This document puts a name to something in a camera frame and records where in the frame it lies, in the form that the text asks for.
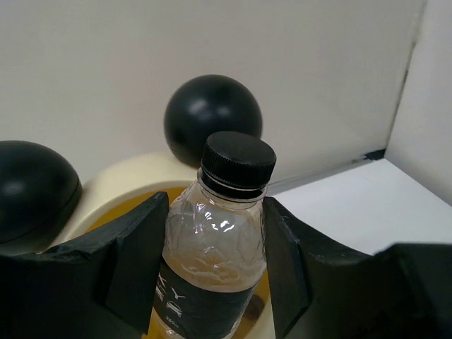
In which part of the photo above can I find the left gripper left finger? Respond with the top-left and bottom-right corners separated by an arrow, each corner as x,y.
1,192 -> 169,338

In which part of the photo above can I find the cream bin with black ears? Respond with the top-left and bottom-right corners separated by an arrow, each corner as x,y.
0,73 -> 276,339

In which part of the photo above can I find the black label small bottle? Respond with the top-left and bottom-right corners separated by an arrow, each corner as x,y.
151,131 -> 276,338

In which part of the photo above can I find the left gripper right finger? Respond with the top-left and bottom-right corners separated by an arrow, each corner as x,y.
263,198 -> 451,338

